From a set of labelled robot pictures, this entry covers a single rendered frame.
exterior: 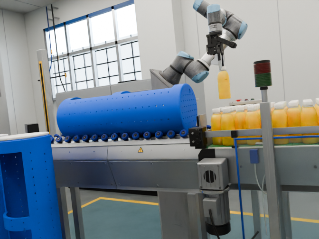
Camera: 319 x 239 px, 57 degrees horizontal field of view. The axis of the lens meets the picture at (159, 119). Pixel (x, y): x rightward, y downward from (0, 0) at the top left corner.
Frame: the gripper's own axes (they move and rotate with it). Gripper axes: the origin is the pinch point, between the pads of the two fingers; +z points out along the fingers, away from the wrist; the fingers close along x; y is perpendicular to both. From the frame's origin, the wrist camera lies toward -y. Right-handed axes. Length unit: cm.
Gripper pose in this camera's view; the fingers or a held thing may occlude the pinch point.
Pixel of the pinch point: (222, 68)
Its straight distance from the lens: 173.1
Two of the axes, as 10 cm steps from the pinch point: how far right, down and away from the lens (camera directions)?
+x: -4.4, 0.9, -8.9
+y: -8.9, 0.6, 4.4
